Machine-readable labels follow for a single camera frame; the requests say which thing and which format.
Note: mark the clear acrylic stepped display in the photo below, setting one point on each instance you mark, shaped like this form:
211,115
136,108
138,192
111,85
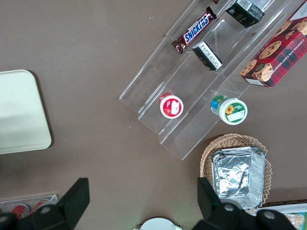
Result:
177,134

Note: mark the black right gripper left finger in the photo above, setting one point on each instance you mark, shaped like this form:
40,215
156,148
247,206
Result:
69,206

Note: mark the green lid cup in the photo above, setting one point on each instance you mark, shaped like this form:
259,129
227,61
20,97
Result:
231,111

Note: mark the stack of foil trays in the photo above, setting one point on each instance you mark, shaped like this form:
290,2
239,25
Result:
237,177

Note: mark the small black box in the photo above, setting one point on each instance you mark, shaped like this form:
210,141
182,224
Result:
244,13
207,55

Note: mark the cream plastic tray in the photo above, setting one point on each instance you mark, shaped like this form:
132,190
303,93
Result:
21,112

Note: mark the red tartan cookie box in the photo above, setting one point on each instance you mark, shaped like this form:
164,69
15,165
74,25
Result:
278,52

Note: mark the red lid cup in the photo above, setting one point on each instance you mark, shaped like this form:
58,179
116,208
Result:
171,106

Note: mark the clear acrylic bottle rack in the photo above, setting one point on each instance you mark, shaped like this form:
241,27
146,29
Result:
54,197

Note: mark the red cola bottle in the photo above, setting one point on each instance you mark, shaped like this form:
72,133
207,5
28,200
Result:
20,210

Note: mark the light wicker basket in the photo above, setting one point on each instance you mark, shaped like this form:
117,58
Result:
207,153

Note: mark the large rice cracker bag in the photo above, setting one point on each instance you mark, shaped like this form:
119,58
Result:
296,221

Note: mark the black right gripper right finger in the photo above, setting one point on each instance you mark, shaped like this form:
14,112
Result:
216,215

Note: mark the Snickers chocolate bar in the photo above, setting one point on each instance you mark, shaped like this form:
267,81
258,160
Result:
194,30
216,1

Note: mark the white plastic snack bin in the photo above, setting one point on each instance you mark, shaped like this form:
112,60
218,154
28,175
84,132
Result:
273,208

